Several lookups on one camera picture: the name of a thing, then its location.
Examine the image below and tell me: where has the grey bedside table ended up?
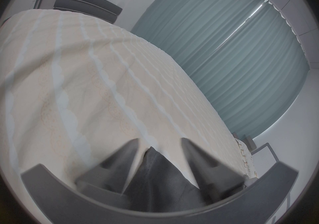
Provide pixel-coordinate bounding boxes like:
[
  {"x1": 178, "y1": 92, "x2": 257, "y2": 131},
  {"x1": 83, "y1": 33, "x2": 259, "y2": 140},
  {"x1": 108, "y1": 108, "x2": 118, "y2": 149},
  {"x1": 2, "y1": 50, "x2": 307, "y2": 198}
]
[{"x1": 232, "y1": 132, "x2": 256, "y2": 150}]

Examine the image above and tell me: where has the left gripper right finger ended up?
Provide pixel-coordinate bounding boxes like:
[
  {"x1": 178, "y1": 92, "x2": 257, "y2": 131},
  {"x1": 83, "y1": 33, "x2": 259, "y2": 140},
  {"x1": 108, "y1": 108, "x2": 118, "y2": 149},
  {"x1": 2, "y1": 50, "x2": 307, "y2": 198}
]
[{"x1": 180, "y1": 138, "x2": 245, "y2": 202}]

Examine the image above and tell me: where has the white printed pillow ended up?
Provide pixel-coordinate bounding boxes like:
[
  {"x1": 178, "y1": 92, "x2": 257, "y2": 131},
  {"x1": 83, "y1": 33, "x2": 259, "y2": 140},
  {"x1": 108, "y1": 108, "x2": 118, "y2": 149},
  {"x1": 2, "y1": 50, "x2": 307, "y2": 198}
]
[{"x1": 234, "y1": 138, "x2": 260, "y2": 179}]

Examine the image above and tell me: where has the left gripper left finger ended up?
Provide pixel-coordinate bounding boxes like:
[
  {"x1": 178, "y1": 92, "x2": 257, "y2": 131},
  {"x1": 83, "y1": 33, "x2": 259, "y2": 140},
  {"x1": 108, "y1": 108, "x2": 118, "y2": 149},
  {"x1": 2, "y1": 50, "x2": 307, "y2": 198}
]
[{"x1": 75, "y1": 138, "x2": 140, "y2": 196}]

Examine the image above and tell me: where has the black T-shirt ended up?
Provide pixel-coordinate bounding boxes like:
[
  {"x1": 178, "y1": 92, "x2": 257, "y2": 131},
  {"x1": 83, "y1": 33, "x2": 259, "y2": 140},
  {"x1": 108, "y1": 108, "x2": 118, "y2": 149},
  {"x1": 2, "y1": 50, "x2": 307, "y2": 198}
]
[{"x1": 123, "y1": 146, "x2": 208, "y2": 212}]

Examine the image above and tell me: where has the blue-green curtain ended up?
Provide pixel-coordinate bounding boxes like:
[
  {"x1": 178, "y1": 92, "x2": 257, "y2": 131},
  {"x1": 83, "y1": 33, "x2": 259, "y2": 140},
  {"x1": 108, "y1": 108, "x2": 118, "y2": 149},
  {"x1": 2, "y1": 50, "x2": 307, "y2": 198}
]
[
  {"x1": 131, "y1": 0, "x2": 268, "y2": 79},
  {"x1": 187, "y1": 0, "x2": 312, "y2": 141}
]

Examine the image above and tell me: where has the bed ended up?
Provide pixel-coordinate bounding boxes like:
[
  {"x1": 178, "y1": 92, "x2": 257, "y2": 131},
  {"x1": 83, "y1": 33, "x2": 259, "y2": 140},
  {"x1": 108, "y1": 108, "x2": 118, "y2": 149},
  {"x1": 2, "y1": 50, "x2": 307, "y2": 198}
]
[{"x1": 0, "y1": 8, "x2": 278, "y2": 202}]

